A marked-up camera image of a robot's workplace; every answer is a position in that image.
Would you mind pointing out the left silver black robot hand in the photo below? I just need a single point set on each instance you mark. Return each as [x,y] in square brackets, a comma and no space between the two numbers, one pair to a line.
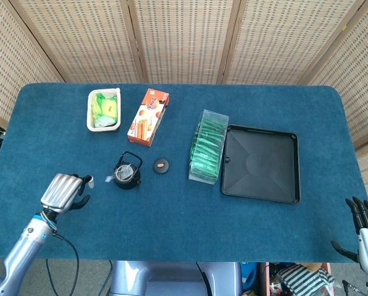
[60,192]

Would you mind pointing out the pyramid tea bag with tag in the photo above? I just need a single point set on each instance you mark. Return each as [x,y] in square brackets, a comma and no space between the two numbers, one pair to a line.
[123,173]

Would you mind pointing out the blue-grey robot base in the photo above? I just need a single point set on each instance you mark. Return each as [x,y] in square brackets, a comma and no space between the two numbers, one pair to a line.
[171,277]

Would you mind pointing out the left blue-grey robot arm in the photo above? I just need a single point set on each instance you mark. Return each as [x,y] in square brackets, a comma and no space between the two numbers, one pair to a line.
[23,246]

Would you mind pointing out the striped black-white packaged item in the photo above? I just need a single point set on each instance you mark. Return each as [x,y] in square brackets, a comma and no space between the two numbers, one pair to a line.
[301,277]

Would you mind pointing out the yellow-green plastic packet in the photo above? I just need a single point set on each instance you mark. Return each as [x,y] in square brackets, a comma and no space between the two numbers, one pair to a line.
[110,108]

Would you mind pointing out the black teapot lid orange knob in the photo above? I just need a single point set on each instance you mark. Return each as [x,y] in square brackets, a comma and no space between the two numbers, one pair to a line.
[165,168]

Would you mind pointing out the clear box green packets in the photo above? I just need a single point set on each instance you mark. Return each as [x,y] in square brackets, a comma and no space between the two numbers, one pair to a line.
[216,118]

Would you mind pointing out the cream plastic container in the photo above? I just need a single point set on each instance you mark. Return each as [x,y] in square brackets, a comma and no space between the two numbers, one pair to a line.
[103,129]

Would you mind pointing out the pale green white packet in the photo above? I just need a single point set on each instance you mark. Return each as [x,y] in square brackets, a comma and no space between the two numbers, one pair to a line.
[103,121]

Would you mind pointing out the bright green packet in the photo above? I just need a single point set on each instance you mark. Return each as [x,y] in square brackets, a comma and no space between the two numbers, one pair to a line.
[100,97]

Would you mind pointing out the orange biscuit box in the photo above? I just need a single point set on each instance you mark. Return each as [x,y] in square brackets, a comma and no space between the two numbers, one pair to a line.
[147,120]

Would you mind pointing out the blue felt table cover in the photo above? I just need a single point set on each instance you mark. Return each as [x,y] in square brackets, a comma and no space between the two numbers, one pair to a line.
[171,216]

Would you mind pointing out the blue plastic bin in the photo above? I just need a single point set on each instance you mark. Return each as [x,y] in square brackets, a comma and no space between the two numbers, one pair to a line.
[249,274]

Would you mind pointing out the black square plastic tray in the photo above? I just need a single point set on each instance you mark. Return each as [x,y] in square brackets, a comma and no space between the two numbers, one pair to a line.
[261,163]

